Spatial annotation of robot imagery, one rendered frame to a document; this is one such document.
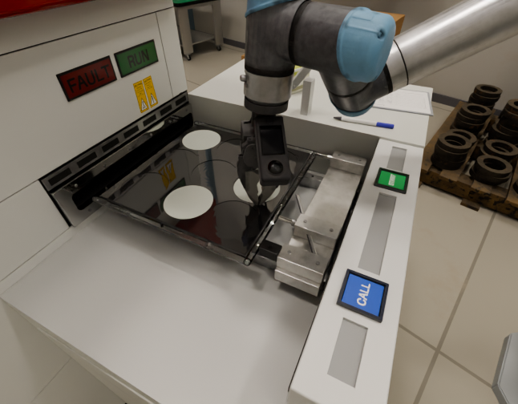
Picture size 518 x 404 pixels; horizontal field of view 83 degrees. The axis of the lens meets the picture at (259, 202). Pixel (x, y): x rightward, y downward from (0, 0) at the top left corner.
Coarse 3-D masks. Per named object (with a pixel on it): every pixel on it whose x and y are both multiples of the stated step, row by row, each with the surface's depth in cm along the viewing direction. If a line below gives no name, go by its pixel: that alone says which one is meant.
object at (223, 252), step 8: (96, 200) 60; (104, 200) 60; (112, 208) 59; (120, 208) 58; (136, 216) 57; (144, 216) 56; (152, 224) 55; (168, 232) 54; (176, 232) 53; (184, 232) 53; (192, 240) 52; (200, 240) 52; (208, 248) 51; (216, 248) 51; (224, 248) 51; (224, 256) 50; (232, 256) 50; (240, 256) 50
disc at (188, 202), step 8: (176, 192) 62; (184, 192) 62; (192, 192) 62; (200, 192) 62; (208, 192) 62; (168, 200) 60; (176, 200) 60; (184, 200) 60; (192, 200) 60; (200, 200) 60; (208, 200) 60; (168, 208) 58; (176, 208) 58; (184, 208) 58; (192, 208) 58; (200, 208) 58; (208, 208) 58; (176, 216) 57; (184, 216) 57; (192, 216) 57
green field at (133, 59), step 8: (136, 48) 63; (144, 48) 65; (152, 48) 67; (120, 56) 60; (128, 56) 62; (136, 56) 64; (144, 56) 66; (152, 56) 68; (120, 64) 61; (128, 64) 63; (136, 64) 64; (144, 64) 66; (128, 72) 63
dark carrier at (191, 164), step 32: (192, 128) 82; (160, 160) 70; (192, 160) 70; (224, 160) 70; (128, 192) 62; (160, 192) 62; (224, 192) 62; (192, 224) 55; (224, 224) 55; (256, 224) 55
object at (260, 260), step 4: (256, 256) 57; (260, 256) 56; (256, 260) 58; (260, 260) 57; (264, 260) 56; (268, 260) 56; (260, 264) 58; (264, 264) 57; (268, 264) 56; (272, 264) 56; (276, 264) 55; (268, 268) 57; (272, 268) 57; (324, 280) 52; (324, 284) 52
